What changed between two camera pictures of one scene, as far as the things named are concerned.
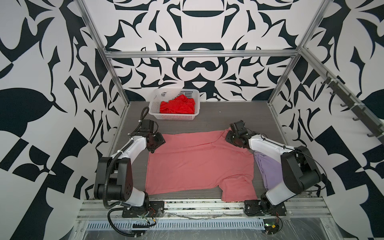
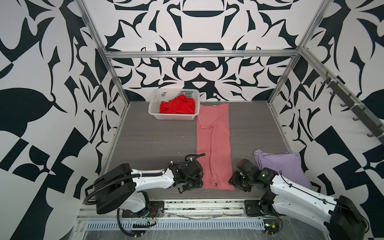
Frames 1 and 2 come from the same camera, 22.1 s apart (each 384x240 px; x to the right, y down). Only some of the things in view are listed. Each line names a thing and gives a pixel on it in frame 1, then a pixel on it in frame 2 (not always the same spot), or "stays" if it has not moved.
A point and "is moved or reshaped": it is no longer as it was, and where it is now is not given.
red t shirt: [181, 104] stays
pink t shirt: [193, 161] is moved or reshaped
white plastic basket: [166, 95] stays
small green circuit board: [271, 226] stays
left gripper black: [161, 140] -> [199, 183]
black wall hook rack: [376, 130] stays
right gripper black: [228, 137] -> [233, 181]
